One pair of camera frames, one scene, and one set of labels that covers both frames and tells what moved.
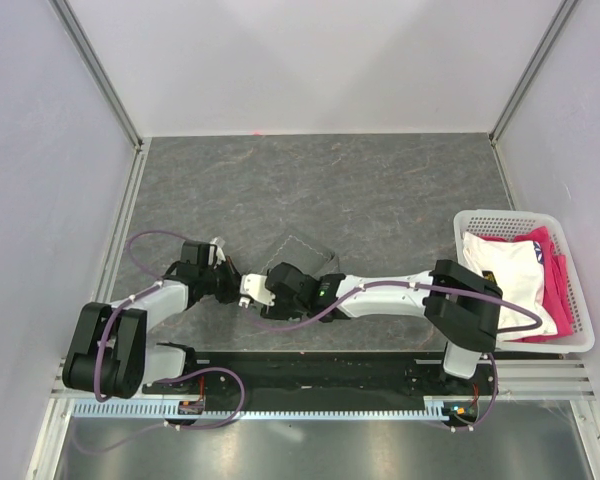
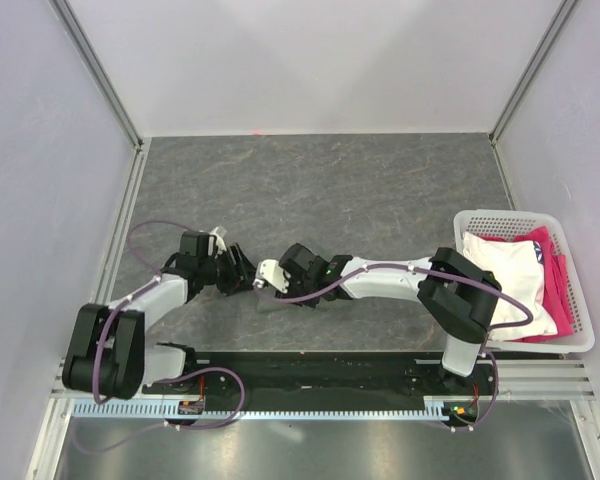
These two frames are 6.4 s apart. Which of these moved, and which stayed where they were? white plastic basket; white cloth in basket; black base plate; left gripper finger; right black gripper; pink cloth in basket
Moved: left gripper finger; right black gripper
Stayed: pink cloth in basket; white cloth in basket; white plastic basket; black base plate
